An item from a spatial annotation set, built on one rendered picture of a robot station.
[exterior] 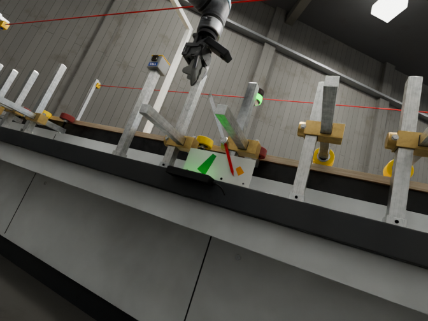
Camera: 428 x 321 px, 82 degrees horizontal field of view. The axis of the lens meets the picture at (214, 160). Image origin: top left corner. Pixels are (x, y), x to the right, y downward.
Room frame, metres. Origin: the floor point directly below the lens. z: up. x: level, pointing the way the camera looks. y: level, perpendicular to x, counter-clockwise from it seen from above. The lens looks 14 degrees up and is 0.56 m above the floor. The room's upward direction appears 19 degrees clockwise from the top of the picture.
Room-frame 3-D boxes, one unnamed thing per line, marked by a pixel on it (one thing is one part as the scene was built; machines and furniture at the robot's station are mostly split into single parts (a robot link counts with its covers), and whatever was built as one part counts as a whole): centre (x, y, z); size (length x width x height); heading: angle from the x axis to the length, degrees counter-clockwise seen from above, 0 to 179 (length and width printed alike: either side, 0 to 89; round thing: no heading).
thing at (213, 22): (0.77, 0.17, 1.21); 0.10 x 0.09 x 0.05; 155
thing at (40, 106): (1.40, 1.07, 0.93); 0.04 x 0.04 x 0.48; 64
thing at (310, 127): (0.73, -0.30, 0.95); 0.14 x 0.06 x 0.05; 64
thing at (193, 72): (0.76, 0.18, 1.02); 0.06 x 0.03 x 0.09; 65
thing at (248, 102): (0.85, -0.05, 0.87); 0.04 x 0.04 x 0.48; 64
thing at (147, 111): (0.90, 0.16, 0.82); 0.44 x 0.03 x 0.04; 154
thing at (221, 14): (0.77, 0.17, 1.30); 0.10 x 0.09 x 0.12; 127
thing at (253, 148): (0.84, -0.08, 0.85); 0.14 x 0.06 x 0.05; 64
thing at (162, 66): (1.08, 0.40, 1.18); 0.07 x 0.07 x 0.08; 64
